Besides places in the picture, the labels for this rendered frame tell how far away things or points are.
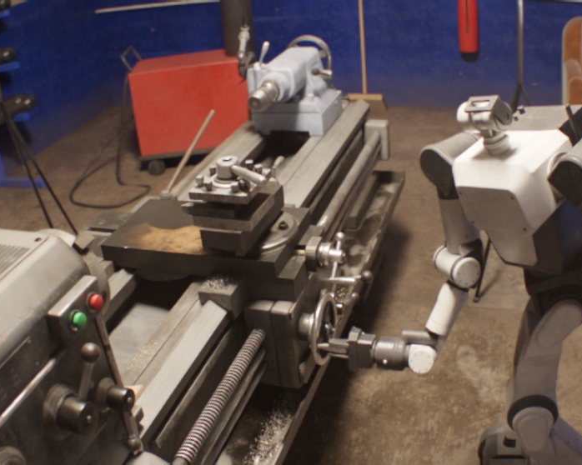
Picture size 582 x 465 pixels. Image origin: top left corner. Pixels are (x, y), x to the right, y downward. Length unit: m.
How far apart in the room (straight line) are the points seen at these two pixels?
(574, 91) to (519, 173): 3.64
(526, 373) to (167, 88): 3.58
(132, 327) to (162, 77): 2.96
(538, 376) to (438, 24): 4.30
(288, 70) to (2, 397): 2.00
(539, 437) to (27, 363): 1.31
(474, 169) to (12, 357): 0.99
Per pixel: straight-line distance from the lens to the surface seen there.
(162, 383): 1.60
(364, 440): 2.56
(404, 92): 5.93
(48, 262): 1.18
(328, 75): 3.02
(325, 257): 1.91
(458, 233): 1.68
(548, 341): 1.66
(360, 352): 1.81
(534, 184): 1.38
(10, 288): 1.12
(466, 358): 2.92
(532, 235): 1.46
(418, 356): 1.75
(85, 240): 1.50
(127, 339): 1.98
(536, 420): 1.82
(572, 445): 2.00
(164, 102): 4.81
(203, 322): 1.77
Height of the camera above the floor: 1.84
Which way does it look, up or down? 27 degrees down
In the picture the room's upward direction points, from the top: 6 degrees counter-clockwise
